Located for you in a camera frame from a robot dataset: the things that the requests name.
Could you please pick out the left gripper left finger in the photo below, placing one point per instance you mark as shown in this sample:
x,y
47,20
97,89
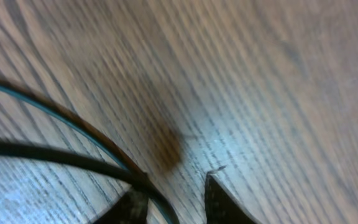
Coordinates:
x,y
130,208

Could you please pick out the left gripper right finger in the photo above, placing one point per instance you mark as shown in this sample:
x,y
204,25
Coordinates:
x,y
221,207

